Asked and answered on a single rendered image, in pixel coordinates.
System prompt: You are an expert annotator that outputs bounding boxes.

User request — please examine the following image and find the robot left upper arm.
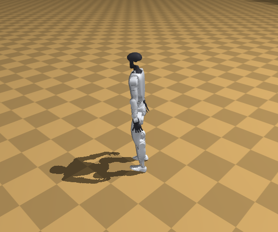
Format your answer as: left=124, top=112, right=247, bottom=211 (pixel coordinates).
left=129, top=76, right=138, bottom=103

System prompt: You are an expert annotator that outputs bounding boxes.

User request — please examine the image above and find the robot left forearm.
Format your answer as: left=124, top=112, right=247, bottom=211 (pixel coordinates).
left=130, top=99, right=138, bottom=123

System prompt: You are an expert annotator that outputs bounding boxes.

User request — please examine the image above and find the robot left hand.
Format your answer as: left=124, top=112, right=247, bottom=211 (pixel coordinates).
left=132, top=118, right=143, bottom=133

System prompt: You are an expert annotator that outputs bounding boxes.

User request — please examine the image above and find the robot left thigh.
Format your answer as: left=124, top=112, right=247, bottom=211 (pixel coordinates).
left=131, top=112, right=146, bottom=147

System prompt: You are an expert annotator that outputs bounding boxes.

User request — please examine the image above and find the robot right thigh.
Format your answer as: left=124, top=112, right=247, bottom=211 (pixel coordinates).
left=140, top=131, right=146, bottom=139

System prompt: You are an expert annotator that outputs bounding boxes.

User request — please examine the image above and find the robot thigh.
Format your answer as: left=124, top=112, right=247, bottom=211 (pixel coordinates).
left=140, top=131, right=146, bottom=139
left=131, top=112, right=146, bottom=147

